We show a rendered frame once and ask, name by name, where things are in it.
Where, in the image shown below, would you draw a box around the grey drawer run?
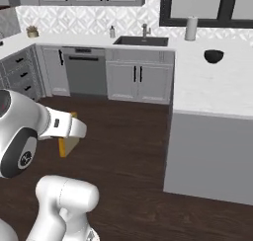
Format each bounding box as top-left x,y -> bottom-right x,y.
0,45 -> 44,102

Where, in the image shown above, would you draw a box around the black framed window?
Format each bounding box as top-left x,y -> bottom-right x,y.
158,0 -> 253,30

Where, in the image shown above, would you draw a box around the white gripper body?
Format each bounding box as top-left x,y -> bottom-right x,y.
67,115 -> 88,139

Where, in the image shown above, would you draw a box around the grey counter island base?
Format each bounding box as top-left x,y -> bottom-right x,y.
163,110 -> 253,206

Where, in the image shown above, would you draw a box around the white paper towel roll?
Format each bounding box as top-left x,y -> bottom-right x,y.
184,16 -> 200,42

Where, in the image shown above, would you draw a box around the grey metal tap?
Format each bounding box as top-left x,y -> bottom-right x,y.
140,23 -> 152,40

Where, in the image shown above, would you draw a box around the small potted plant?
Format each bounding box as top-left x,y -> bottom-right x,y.
25,25 -> 41,40

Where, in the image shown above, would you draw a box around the black sink basin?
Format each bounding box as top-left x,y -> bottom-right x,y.
113,35 -> 170,48

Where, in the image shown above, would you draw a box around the black bowl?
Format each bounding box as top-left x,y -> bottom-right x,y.
203,48 -> 225,65

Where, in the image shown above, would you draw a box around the grey dishwasher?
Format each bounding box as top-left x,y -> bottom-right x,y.
61,46 -> 109,98

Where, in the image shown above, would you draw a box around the narrow grey cupboard door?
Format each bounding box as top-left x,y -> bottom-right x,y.
41,46 -> 71,98

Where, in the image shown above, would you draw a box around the grey sink base cupboards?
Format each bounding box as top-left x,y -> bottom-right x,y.
104,48 -> 176,106

